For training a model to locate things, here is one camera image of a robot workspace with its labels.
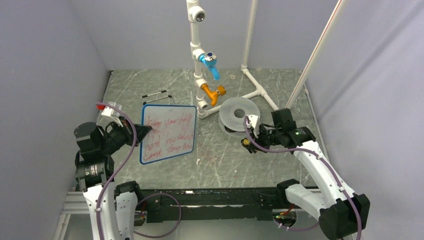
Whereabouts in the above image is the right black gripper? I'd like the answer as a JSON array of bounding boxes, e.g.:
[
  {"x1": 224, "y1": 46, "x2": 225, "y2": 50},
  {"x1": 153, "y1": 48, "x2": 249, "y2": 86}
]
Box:
[{"x1": 248, "y1": 123, "x2": 283, "y2": 153}]

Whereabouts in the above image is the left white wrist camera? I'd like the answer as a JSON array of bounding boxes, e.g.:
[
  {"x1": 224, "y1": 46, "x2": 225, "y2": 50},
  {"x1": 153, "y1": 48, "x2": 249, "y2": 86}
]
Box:
[{"x1": 96, "y1": 101, "x2": 122, "y2": 126}]

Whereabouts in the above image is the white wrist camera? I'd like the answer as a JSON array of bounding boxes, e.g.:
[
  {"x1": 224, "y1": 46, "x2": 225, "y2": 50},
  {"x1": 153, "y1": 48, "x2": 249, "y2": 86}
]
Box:
[
  {"x1": 246, "y1": 114, "x2": 261, "y2": 138},
  {"x1": 96, "y1": 101, "x2": 122, "y2": 126}
]

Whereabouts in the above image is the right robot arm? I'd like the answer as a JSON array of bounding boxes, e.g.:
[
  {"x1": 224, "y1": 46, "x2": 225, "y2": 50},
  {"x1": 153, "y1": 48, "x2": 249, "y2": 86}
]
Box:
[{"x1": 241, "y1": 108, "x2": 371, "y2": 240}]

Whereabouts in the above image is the orange plastic tap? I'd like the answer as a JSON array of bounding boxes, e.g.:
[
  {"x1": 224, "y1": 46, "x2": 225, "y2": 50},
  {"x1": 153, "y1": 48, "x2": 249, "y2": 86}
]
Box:
[{"x1": 200, "y1": 83, "x2": 227, "y2": 107}]

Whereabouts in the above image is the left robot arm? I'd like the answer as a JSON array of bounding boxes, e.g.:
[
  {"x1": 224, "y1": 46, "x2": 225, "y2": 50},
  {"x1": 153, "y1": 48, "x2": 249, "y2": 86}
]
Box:
[{"x1": 73, "y1": 117, "x2": 152, "y2": 240}]

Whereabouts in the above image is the yellow black eraser pad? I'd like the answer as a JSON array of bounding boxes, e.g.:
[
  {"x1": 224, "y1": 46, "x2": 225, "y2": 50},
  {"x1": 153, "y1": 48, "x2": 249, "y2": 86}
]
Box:
[{"x1": 240, "y1": 138, "x2": 250, "y2": 148}]

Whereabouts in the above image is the black wire whiteboard stand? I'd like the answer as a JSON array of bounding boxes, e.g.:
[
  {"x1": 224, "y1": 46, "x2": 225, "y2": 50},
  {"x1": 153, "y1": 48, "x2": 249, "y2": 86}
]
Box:
[{"x1": 140, "y1": 89, "x2": 175, "y2": 106}]

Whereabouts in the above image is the blue framed whiteboard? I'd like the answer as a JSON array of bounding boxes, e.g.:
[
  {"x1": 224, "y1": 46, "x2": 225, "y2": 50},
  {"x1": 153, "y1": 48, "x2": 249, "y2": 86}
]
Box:
[{"x1": 139, "y1": 104, "x2": 198, "y2": 165}]

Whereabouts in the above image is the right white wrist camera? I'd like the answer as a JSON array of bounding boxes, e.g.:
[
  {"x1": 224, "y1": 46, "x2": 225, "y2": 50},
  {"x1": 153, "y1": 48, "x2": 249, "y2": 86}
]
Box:
[{"x1": 246, "y1": 114, "x2": 261, "y2": 138}]

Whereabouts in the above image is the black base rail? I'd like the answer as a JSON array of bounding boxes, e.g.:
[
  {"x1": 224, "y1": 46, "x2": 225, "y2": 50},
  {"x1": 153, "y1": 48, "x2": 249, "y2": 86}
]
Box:
[{"x1": 135, "y1": 187, "x2": 294, "y2": 223}]

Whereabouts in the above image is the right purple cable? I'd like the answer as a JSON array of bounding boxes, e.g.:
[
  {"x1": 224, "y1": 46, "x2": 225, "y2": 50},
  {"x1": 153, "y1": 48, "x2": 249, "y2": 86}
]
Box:
[{"x1": 243, "y1": 115, "x2": 363, "y2": 240}]

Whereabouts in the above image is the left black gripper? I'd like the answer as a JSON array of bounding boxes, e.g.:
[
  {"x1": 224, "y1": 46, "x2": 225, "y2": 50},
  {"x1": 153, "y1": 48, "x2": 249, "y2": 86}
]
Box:
[{"x1": 99, "y1": 115, "x2": 152, "y2": 154}]

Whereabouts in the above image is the blue plastic tap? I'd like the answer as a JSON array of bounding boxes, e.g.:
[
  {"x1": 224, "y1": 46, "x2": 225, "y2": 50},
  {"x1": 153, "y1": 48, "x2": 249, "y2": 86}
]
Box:
[{"x1": 198, "y1": 52, "x2": 221, "y2": 81}]

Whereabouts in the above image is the white PVC pipe frame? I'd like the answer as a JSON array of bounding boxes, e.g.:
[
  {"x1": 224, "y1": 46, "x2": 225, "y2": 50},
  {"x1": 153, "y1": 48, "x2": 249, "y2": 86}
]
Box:
[{"x1": 186, "y1": 0, "x2": 348, "y2": 119}]

